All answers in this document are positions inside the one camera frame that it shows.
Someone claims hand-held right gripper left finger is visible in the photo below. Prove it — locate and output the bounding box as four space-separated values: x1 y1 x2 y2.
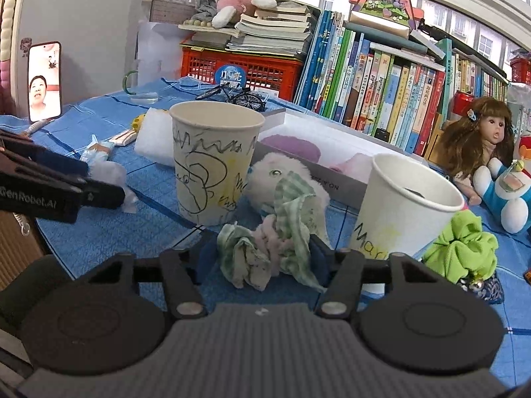
68 232 220 319

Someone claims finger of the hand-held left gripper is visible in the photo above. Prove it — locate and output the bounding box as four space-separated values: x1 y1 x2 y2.
32 144 91 178
77 177 127 212

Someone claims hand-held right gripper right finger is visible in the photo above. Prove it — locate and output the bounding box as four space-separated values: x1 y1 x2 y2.
309 234 457 318

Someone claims lavender white fluffy cloth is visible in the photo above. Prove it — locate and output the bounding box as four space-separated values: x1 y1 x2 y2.
88 161 139 215

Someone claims light blue doll garment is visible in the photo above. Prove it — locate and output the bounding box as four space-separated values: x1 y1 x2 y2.
79 134 114 163

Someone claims green checked cloth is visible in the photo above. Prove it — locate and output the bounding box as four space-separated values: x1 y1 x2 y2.
217 170 329 293

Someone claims small gift box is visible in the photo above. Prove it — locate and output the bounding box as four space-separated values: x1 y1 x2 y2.
109 129 138 147

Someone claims white foam block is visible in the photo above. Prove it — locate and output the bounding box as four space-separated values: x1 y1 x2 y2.
134 108 176 167

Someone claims white plush toy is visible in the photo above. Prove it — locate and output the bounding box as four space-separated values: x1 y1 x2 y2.
244 152 333 241

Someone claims shallow white cardboard box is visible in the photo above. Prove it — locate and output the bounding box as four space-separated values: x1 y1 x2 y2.
253 108 438 210

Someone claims lime green scrunchie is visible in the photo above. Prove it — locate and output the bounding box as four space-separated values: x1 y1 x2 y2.
422 211 499 285

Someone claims dark blue patterned cloth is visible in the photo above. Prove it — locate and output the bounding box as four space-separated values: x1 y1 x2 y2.
458 271 503 304

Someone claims blue checked tablecloth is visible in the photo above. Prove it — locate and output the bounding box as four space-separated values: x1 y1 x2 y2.
0 75 531 384

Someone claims smartphone with lit screen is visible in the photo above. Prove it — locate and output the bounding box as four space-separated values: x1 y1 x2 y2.
28 41 63 122

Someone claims paper cup with yellow scribble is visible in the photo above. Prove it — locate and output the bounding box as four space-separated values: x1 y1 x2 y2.
347 153 466 296

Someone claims paper cup with face doodle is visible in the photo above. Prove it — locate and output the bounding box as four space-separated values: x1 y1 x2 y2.
169 100 266 227

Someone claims miniature black bicycle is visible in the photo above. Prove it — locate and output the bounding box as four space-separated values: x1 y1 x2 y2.
195 82 267 112

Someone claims row of upright picture books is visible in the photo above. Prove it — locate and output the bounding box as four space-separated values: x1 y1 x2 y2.
296 9 510 159

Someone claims long-haired brown doll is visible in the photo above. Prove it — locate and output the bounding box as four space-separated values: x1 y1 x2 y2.
439 97 516 207

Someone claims red plastic crate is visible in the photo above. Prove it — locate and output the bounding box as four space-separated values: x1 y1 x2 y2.
180 45 304 102

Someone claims blue cat plush toy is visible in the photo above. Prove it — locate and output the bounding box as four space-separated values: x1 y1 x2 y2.
473 132 531 234

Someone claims red drink can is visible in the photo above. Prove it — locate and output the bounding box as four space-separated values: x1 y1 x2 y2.
451 90 475 122

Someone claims grey crumpled cloth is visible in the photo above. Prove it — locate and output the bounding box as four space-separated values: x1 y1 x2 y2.
194 0 219 24

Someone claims stack of worn paperbacks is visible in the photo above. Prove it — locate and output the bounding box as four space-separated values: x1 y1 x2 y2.
178 2 321 58

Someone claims pink plush rabbit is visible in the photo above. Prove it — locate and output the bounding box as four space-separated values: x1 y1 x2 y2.
211 0 278 30

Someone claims red plastic basket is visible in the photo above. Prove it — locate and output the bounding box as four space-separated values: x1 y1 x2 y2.
509 55 531 84

